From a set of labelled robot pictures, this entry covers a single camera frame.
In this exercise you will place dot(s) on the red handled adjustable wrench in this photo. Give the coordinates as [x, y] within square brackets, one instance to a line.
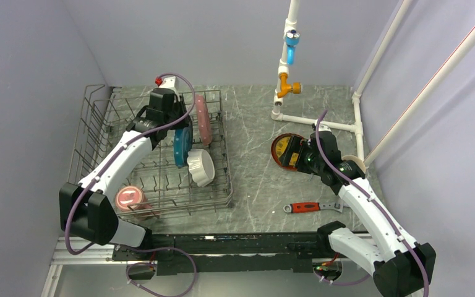
[303, 207]

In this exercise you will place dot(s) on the blue pipe valve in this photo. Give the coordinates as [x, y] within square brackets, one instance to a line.
[291, 39]

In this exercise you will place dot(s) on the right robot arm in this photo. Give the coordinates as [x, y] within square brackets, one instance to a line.
[396, 262]

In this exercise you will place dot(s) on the white scalloped bowl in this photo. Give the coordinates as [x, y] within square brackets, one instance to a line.
[201, 167]

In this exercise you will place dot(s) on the pink polka dot plate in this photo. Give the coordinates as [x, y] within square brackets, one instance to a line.
[203, 119]

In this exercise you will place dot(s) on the orange pipe fitting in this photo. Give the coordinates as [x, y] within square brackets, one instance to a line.
[286, 88]

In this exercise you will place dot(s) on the blue polka dot plate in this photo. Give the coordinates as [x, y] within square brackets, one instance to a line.
[182, 145]

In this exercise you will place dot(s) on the pink ghost pattern mug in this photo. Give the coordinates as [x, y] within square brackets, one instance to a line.
[130, 200]

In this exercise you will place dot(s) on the beige ceramic mug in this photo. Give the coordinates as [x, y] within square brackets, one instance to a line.
[357, 160]

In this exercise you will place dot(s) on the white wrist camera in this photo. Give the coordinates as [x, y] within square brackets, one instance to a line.
[322, 128]
[170, 82]

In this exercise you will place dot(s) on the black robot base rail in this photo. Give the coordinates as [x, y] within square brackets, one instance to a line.
[230, 252]

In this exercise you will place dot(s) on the white pvc pipe frame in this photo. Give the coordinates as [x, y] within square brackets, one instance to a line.
[389, 51]

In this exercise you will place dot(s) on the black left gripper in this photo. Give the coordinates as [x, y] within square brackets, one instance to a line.
[180, 105]

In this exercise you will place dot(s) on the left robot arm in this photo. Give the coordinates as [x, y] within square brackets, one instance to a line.
[87, 207]

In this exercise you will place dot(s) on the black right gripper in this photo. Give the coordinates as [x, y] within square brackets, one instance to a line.
[294, 146]

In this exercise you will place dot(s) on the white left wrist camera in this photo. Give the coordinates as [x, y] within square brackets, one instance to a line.
[170, 82]

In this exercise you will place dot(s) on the yellow and red plate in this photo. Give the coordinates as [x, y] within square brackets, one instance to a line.
[278, 148]

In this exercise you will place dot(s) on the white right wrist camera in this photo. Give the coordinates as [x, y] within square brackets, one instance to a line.
[322, 128]

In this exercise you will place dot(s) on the grey wire dish rack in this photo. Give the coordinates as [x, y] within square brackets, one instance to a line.
[170, 191]

